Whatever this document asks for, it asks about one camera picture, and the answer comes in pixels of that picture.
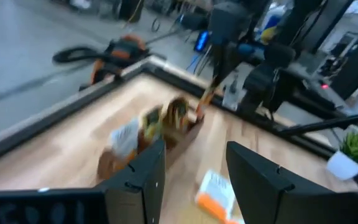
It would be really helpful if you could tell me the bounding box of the white and orange tea packet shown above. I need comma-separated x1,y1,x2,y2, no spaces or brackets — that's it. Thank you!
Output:
195,169,246,224
108,117,142,160

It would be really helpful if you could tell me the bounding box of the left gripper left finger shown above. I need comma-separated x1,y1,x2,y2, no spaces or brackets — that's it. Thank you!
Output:
0,139,167,224

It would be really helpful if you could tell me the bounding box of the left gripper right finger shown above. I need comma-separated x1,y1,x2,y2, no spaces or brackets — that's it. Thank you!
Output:
226,141,358,224

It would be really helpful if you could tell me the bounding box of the black aluminium table frame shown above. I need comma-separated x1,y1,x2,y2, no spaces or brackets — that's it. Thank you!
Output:
0,57,358,169

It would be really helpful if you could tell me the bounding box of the small potted green plant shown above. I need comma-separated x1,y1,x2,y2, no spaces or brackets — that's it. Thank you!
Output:
326,126,358,182

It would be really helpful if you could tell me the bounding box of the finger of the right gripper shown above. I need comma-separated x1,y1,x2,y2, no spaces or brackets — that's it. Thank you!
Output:
211,44,223,90
221,44,233,87

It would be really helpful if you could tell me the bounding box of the orange shop vacuum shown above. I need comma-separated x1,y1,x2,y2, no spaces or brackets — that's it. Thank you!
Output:
90,33,152,91
52,45,112,65

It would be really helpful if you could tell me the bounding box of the green and yellow tea packet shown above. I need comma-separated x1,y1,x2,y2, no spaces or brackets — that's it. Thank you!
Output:
142,105,165,141

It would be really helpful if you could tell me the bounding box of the wooden tea organizer box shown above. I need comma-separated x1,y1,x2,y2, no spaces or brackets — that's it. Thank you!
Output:
97,96,205,182

